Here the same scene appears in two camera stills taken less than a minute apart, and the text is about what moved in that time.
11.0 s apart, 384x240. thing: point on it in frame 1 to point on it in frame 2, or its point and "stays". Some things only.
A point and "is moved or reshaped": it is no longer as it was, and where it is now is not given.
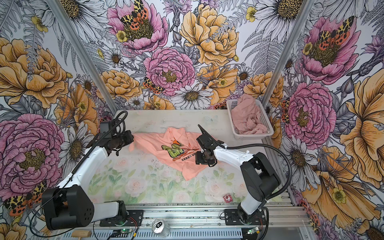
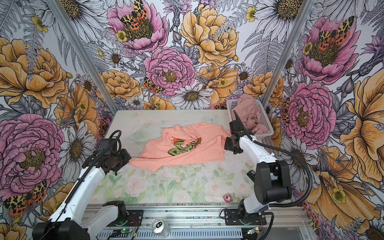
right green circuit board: (254, 230) stays
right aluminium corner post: (298, 23) stays
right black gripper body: (202, 159) to (229, 145)
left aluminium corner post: (58, 8) stays
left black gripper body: (123, 140) to (120, 160)
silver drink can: (160, 227) stays
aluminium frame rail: (278, 217) stays
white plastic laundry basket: (264, 116) stays
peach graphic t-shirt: (174, 147) is moved or reshaped
